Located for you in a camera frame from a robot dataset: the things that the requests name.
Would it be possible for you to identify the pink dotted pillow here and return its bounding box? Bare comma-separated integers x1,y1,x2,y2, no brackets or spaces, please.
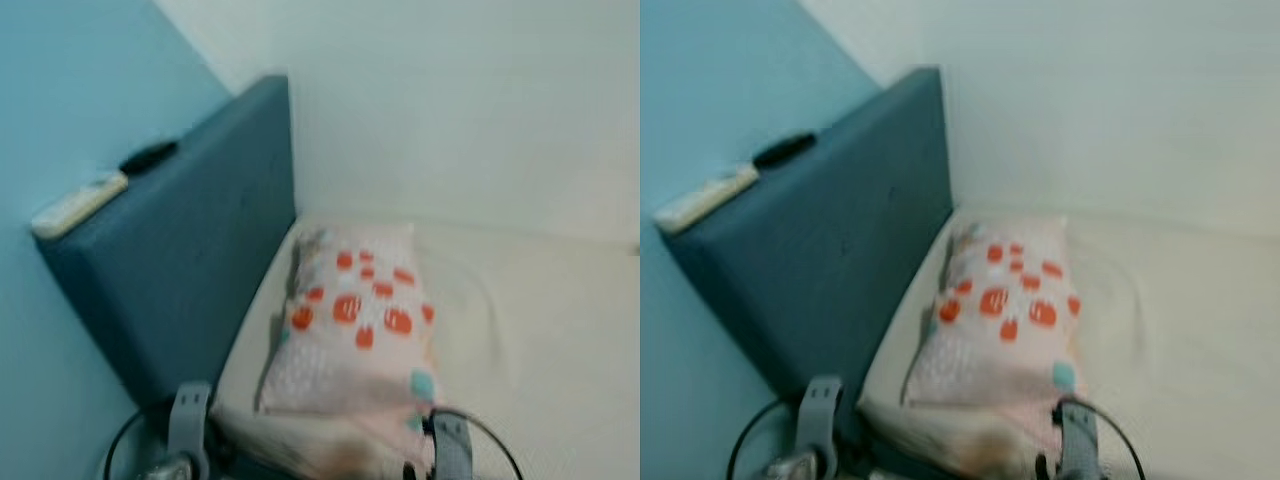
255,220,443,471
900,215,1088,471

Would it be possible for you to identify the white remote control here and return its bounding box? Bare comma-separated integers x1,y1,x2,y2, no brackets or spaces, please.
30,170,129,241
653,163,761,236

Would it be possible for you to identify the cream mattress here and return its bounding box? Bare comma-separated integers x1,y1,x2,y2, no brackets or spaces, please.
210,215,641,480
860,205,1280,480

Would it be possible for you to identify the black remote control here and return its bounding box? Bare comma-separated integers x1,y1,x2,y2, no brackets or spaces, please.
118,140,181,176
752,132,819,169

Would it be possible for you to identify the blue upholstered headboard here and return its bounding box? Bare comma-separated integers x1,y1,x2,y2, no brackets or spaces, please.
660,65,956,421
35,75,298,411

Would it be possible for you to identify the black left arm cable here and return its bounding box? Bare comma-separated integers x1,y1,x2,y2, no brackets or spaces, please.
725,398,803,480
100,400,173,480

